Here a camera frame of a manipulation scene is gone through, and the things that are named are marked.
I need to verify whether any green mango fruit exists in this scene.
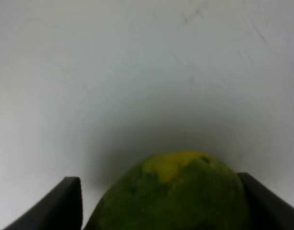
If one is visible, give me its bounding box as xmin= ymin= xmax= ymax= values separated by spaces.
xmin=85 ymin=150 xmax=252 ymax=230

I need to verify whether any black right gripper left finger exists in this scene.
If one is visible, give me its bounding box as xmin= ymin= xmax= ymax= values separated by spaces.
xmin=5 ymin=177 xmax=83 ymax=230

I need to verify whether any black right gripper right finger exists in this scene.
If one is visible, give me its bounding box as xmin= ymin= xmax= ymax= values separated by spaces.
xmin=238 ymin=172 xmax=294 ymax=230

